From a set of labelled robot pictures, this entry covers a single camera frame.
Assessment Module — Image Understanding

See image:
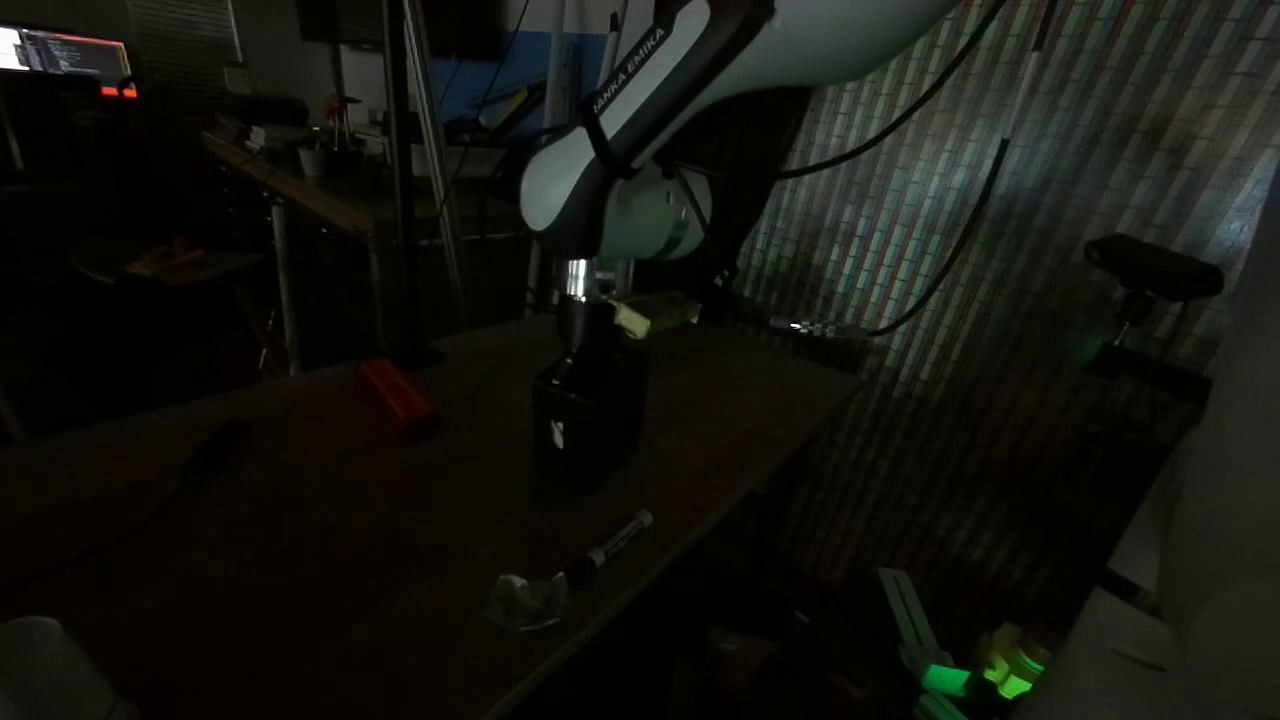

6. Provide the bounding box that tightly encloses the green glowing strap bundle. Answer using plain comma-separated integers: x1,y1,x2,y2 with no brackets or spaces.
917,635,1050,709

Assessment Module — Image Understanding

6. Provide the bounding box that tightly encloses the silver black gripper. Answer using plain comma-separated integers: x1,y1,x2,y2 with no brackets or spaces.
548,251,627,352

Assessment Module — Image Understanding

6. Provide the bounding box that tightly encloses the grey rounded object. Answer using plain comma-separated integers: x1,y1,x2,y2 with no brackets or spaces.
0,612,128,720

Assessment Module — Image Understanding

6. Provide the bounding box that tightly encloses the wooden background desk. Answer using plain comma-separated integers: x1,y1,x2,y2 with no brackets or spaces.
194,123,392,381

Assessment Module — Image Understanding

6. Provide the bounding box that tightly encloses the red plastic tool with holes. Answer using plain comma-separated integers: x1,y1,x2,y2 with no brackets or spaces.
361,355,445,435

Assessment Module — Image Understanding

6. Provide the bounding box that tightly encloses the crumpled clear plastic wrapper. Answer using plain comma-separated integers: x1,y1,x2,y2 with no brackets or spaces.
481,567,575,635

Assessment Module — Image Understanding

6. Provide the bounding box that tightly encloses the black camera on tripod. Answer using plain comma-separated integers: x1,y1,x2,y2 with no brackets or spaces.
1076,233,1228,412

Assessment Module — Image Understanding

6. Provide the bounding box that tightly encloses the black hanging cable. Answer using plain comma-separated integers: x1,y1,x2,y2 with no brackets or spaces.
775,0,1015,186
855,134,1015,340

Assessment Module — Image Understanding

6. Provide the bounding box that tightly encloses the computer monitor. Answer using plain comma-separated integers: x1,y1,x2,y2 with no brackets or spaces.
0,24,141,89

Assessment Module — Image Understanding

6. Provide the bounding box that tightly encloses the white terry towel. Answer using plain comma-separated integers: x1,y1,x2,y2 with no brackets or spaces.
604,295,657,343

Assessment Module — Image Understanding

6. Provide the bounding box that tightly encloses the black box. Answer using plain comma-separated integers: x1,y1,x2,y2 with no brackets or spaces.
526,331,657,506

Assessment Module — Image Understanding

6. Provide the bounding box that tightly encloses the clear tube marker white cap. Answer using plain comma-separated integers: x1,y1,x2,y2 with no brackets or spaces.
564,508,660,590

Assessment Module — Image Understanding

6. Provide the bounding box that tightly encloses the black vertical pole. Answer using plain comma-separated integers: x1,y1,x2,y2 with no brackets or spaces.
376,0,449,371

